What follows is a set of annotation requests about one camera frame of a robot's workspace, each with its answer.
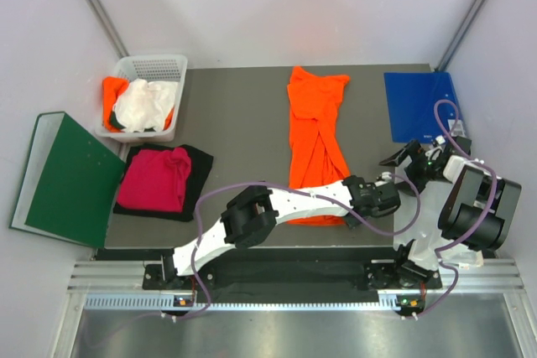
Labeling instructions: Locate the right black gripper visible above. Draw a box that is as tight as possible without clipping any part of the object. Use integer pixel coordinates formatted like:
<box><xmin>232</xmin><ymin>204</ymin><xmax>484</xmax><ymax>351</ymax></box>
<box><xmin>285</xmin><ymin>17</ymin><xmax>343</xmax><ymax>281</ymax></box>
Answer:
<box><xmin>380</xmin><ymin>140</ymin><xmax>454</xmax><ymax>197</ymax></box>

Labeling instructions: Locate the orange t shirt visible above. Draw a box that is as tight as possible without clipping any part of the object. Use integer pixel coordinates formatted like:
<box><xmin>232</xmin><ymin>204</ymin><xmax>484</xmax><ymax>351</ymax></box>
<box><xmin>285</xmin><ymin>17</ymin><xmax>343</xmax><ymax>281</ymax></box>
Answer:
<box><xmin>102</xmin><ymin>76</ymin><xmax>129</xmax><ymax>132</ymax></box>
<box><xmin>286</xmin><ymin>65</ymin><xmax>357</xmax><ymax>227</ymax></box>

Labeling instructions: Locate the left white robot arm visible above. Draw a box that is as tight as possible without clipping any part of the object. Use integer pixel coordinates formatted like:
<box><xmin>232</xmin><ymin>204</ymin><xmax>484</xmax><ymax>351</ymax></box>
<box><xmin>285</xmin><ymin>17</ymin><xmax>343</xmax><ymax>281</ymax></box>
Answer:
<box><xmin>160</xmin><ymin>175</ymin><xmax>401</xmax><ymax>288</ymax></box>

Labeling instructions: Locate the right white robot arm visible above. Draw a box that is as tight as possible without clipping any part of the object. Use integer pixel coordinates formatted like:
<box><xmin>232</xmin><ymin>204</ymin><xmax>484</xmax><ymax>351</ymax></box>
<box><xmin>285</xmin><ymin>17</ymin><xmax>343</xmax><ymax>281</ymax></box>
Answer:
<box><xmin>365</xmin><ymin>136</ymin><xmax>522</xmax><ymax>289</ymax></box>

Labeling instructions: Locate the blue folder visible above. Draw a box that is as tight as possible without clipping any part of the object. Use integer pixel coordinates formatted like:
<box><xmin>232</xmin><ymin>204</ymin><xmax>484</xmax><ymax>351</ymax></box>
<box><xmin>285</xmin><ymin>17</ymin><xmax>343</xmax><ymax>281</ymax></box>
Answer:
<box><xmin>383</xmin><ymin>72</ymin><xmax>458</xmax><ymax>144</ymax></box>

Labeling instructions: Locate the black folded t shirt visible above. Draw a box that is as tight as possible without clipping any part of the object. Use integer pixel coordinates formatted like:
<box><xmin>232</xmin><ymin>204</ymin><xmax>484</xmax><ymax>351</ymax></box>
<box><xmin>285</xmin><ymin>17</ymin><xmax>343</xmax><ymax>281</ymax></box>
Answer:
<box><xmin>113</xmin><ymin>143</ymin><xmax>214</xmax><ymax>222</ymax></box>

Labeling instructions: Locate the magenta folded t shirt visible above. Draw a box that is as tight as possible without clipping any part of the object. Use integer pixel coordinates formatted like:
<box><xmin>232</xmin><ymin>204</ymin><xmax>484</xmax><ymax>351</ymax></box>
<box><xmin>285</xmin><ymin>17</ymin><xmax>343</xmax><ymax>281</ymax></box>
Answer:
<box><xmin>117</xmin><ymin>148</ymin><xmax>192</xmax><ymax>213</ymax></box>

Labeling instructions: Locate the white t shirt in basket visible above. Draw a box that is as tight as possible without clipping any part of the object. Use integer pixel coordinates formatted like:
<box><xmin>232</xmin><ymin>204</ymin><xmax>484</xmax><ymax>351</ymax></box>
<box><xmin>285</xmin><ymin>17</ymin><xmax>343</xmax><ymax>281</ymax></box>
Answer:
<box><xmin>111</xmin><ymin>79</ymin><xmax>179</xmax><ymax>133</ymax></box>

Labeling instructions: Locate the white perforated plastic basket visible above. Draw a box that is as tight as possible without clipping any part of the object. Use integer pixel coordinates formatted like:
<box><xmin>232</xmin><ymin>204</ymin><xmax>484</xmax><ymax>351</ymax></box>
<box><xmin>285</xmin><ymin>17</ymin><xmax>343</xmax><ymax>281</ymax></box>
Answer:
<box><xmin>95</xmin><ymin>54</ymin><xmax>188</xmax><ymax>143</ymax></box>

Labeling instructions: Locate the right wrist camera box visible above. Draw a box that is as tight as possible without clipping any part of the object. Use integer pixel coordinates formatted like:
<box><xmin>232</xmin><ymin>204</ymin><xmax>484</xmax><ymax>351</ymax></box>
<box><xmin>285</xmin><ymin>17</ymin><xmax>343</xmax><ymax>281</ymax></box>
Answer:
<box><xmin>452</xmin><ymin>136</ymin><xmax>472</xmax><ymax>155</ymax></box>

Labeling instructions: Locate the aluminium frame rail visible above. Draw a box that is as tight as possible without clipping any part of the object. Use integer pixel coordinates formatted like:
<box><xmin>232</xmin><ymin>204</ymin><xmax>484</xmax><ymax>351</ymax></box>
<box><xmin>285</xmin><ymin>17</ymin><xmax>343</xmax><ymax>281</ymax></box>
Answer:
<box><xmin>68</xmin><ymin>259</ymin><xmax>524</xmax><ymax>293</ymax></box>

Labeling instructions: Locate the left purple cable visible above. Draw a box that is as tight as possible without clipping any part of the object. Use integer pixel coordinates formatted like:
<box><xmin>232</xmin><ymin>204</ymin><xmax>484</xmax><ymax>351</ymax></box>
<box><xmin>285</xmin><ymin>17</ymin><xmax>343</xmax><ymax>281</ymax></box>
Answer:
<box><xmin>161</xmin><ymin>175</ymin><xmax>422</xmax><ymax>320</ymax></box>

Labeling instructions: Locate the slotted grey cable duct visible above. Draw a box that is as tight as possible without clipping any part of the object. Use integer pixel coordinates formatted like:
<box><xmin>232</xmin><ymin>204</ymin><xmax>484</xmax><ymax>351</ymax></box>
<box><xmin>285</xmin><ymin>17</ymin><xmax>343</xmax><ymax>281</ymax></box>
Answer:
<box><xmin>84</xmin><ymin>293</ymin><xmax>423</xmax><ymax>312</ymax></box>

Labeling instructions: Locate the green ring binder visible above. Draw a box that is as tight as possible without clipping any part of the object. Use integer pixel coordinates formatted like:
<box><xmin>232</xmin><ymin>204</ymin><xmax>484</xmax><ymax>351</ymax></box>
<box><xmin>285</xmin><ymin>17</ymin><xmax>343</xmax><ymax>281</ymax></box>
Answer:
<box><xmin>9</xmin><ymin>112</ymin><xmax>125</xmax><ymax>248</ymax></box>

